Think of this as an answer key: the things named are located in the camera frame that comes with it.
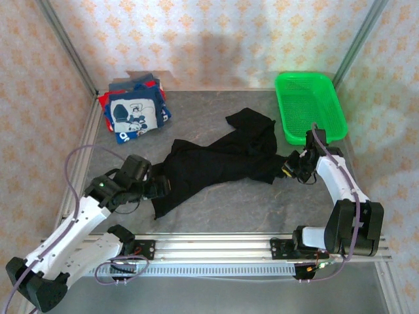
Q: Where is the black t-shirt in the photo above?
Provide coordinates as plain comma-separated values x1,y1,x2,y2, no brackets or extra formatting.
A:
151,107,286,220

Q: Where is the green plastic basket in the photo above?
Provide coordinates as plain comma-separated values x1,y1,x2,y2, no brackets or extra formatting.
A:
274,71,348,146

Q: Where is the blue cartoon print t-shirt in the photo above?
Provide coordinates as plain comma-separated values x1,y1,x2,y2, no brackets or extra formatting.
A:
103,86,173,145

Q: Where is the red folded t-shirt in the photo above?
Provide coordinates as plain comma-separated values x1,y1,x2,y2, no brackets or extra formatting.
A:
98,91,115,114

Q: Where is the slate blue folded t-shirt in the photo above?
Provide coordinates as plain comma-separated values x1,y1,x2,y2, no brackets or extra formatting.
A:
109,73,161,94

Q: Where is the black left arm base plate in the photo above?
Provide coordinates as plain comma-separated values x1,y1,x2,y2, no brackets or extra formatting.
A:
126,239,156,262

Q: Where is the aluminium side rail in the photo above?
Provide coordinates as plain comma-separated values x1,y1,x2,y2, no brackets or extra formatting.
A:
52,94,103,237

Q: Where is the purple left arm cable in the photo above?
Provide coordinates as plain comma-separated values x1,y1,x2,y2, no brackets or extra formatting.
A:
5,145,150,311

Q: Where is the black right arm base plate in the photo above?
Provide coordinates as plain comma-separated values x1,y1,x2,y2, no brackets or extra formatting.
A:
270,237,329,261

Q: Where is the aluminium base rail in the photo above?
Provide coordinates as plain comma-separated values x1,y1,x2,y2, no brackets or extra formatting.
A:
39,233,393,263

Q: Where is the grey slotted cable duct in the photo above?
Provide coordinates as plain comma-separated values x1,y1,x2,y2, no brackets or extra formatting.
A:
81,264,297,277

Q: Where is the aluminium frame post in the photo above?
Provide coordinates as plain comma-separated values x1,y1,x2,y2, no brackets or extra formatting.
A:
34,0,99,96
327,0,390,95

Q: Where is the aluminium frame leg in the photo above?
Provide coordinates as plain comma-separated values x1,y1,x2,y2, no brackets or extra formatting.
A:
374,261,403,314

